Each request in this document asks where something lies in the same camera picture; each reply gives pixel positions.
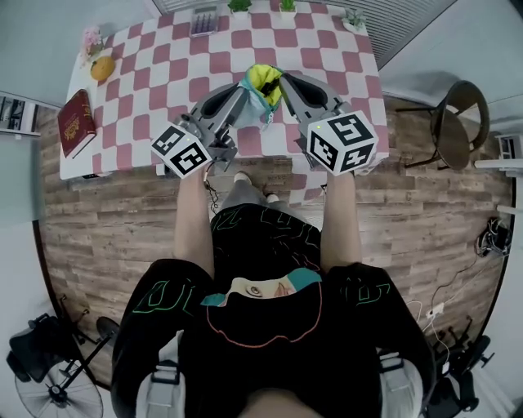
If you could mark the black printed t-shirt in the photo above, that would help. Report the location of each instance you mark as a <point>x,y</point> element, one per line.
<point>269,347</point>

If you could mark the person's left forearm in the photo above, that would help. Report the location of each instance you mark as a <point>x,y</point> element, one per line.
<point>194,228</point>

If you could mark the grey trousers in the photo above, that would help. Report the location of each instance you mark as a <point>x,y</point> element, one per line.
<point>243,198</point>

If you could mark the dark green succulent pot plant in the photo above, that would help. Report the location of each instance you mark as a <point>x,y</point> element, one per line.
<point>240,7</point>

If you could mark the purple button calculator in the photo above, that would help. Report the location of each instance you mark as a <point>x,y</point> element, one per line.
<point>204,22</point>

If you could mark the pink flower bouquet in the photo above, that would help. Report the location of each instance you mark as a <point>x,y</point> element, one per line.
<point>93,41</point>

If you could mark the pink white checkered tablecloth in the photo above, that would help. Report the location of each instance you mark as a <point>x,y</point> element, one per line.
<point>184,73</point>

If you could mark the person's right forearm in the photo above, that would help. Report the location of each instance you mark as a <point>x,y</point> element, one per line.
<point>341,228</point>

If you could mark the white power adapter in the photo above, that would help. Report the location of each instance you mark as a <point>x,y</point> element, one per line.
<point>435,311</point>

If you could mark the person's head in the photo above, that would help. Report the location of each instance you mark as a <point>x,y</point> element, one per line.
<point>284,408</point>

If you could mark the black standing fan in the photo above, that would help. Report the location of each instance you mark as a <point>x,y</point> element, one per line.
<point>57,392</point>

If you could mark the pale green plant white pot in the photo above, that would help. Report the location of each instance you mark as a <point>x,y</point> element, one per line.
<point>353,19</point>

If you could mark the white shoe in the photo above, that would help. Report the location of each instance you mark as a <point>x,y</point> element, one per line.
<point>272,198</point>
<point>242,177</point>

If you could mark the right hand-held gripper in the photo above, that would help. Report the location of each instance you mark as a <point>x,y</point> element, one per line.
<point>343,143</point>

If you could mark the white metal rack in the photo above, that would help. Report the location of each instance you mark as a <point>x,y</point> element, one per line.
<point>506,163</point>

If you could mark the orange pumpkin shaped ornament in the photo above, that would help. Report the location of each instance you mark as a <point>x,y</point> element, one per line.
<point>102,68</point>

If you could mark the red hardcover book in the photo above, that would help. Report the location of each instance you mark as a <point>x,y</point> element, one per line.
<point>75,124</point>

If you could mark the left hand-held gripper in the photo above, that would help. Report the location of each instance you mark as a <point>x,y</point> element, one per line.
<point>181,151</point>

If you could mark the round brown wooden chair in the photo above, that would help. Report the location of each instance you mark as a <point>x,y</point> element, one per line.
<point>453,134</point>

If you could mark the white wall shelf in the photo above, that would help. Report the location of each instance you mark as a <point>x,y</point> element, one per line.
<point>16,114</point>

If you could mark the teal pencil pouch yellow lining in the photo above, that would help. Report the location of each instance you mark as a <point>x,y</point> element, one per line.
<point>255,106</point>

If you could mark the spiky green plant white pot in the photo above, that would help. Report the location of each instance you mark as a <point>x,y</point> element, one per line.
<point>288,7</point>

